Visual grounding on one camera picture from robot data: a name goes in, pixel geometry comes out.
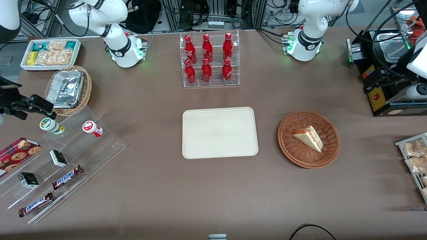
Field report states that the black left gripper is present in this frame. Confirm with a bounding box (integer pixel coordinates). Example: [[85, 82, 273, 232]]
[[363, 50, 416, 95]]

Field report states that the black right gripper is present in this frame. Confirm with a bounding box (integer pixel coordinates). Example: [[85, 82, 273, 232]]
[[0, 76, 54, 121]]

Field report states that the triangular sandwich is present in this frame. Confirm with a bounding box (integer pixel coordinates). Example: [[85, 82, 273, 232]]
[[293, 125, 324, 153]]

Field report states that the light wicker basket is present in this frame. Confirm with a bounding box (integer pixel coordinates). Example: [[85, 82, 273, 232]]
[[44, 65, 92, 117]]

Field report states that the tray of packaged pastries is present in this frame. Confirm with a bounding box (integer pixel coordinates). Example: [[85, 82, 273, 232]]
[[395, 133, 427, 204]]

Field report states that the brown wicker basket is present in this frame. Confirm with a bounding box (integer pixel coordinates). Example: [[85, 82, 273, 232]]
[[278, 110, 341, 169]]

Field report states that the beige plastic tray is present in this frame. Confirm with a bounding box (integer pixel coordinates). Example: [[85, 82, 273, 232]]
[[182, 107, 259, 160]]

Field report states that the black appliance with yellow labels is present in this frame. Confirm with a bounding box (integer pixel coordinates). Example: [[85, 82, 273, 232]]
[[346, 28, 427, 117]]

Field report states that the green lidded cup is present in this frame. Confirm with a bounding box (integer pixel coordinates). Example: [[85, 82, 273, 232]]
[[39, 118, 65, 135]]

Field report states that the aluminium foil container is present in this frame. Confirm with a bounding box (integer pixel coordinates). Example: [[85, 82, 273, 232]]
[[46, 70, 84, 108]]

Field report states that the white rectangular snack bin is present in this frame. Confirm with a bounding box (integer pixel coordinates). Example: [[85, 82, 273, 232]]
[[20, 39, 82, 72]]

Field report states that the red tartan cookie box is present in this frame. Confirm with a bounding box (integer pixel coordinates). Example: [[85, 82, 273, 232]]
[[0, 137, 42, 178]]

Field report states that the small black box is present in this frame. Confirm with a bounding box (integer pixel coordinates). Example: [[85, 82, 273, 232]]
[[49, 150, 68, 168], [17, 172, 39, 189]]

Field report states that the large clear cracker bag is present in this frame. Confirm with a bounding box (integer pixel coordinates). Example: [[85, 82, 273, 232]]
[[35, 49, 73, 65]]

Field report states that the red lidded cup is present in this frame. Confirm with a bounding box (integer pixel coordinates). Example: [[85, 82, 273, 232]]
[[82, 121, 103, 138]]

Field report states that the clear container with orange contents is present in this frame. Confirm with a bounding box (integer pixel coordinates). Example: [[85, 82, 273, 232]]
[[390, 5, 427, 50]]

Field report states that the small clear cracker bag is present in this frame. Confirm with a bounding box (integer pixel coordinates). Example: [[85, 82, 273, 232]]
[[47, 41, 68, 51]]

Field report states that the clear bagged pastry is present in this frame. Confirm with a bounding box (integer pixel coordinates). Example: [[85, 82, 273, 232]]
[[405, 156, 427, 174], [402, 138, 427, 157]]

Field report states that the Snickers chocolate bar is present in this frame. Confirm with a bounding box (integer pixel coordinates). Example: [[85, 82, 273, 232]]
[[18, 192, 54, 217], [52, 165, 84, 190]]

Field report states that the clear acrylic stepped display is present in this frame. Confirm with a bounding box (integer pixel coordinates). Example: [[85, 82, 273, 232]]
[[0, 105, 127, 224]]

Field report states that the black bag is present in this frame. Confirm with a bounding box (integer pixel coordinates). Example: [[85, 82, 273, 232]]
[[121, 0, 162, 34]]

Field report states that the red cola bottle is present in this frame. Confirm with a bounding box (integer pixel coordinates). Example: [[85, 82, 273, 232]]
[[222, 58, 233, 84], [223, 32, 234, 61], [184, 59, 196, 85], [202, 33, 213, 63], [201, 58, 212, 83], [184, 35, 197, 64]]

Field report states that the clear acrylic bottle rack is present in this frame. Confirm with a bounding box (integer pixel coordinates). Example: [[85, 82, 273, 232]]
[[179, 30, 240, 88]]

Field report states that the black cable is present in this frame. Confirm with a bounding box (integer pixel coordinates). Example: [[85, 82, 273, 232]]
[[289, 224, 337, 240]]

